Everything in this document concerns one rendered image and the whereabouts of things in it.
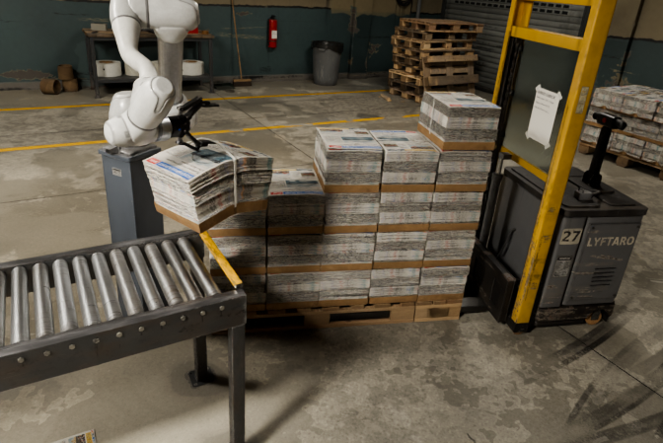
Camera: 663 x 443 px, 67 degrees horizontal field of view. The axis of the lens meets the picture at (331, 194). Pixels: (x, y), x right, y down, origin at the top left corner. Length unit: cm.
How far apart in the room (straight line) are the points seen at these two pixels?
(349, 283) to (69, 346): 156
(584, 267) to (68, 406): 272
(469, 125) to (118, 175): 173
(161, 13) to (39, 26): 673
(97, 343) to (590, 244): 249
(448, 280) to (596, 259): 83
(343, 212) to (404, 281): 58
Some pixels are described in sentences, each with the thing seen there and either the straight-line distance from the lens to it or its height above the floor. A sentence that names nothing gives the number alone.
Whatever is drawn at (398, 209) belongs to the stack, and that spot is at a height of 73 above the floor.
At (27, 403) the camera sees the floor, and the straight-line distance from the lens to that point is 277.
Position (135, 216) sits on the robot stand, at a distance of 263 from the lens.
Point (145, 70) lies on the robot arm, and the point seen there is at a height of 152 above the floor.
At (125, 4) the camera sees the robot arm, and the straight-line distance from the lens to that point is 209.
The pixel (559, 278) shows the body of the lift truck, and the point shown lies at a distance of 314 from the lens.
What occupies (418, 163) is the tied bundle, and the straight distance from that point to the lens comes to 259.
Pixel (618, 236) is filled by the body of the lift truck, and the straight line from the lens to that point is 321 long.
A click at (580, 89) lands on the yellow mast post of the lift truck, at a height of 143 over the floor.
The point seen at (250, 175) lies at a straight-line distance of 196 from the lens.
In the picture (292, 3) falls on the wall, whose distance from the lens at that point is 970.
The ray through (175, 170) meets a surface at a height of 116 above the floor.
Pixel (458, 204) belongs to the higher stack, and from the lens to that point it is 277.
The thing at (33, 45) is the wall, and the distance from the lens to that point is 879.
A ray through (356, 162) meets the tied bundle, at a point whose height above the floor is 100.
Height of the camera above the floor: 182
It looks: 23 degrees down
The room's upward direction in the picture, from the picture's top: 4 degrees clockwise
